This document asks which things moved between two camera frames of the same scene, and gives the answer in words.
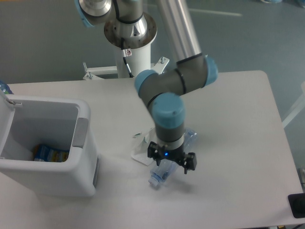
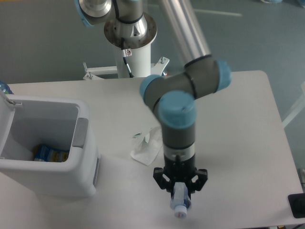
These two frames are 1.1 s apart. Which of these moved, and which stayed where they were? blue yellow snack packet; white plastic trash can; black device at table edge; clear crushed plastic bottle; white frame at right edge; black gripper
Moved: clear crushed plastic bottle; black gripper
Stayed: blue yellow snack packet; white frame at right edge; black device at table edge; white plastic trash can
